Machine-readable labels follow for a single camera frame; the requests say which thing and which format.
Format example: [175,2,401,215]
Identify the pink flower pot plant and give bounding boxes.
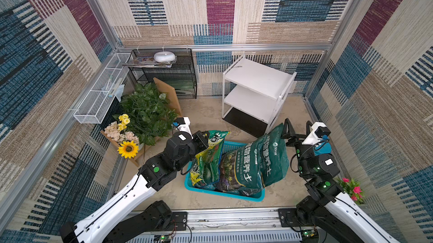
[337,178,364,204]

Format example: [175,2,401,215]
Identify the green leafy plant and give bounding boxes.
[120,83,178,146]

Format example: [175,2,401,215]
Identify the teal round canister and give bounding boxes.
[313,140,332,156]

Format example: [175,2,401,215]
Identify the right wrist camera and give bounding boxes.
[302,122,331,146]

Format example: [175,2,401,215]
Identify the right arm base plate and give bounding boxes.
[277,207,303,228]

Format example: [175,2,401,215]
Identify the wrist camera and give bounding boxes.
[302,122,331,146]
[173,117,192,136]

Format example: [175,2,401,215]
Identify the yellow sunflower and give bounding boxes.
[118,141,139,159]

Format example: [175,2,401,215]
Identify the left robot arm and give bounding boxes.
[60,131,210,243]

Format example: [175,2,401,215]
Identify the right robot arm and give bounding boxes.
[278,119,397,243]

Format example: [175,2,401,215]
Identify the black mesh rack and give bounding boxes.
[126,49,197,99]

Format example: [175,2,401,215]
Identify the colourful green blue soil bag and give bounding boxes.
[198,139,224,187]

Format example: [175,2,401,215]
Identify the magazines on rack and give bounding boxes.
[122,57,177,68]

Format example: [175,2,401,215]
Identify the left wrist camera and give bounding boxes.
[173,117,192,136]

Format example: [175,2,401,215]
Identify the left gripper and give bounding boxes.
[173,128,209,172]

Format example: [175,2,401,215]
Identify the white wire wall basket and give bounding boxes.
[74,53,131,124]

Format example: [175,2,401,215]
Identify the teal plastic basket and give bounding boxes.
[184,140,265,202]

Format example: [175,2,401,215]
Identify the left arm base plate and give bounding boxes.
[168,211,188,231]

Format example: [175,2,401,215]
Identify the white round device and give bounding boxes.
[153,51,176,63]

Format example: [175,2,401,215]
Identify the pink and yellow flower bouquet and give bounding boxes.
[103,113,139,145]

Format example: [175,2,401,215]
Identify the white metal shelf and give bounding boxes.
[222,56,297,138]

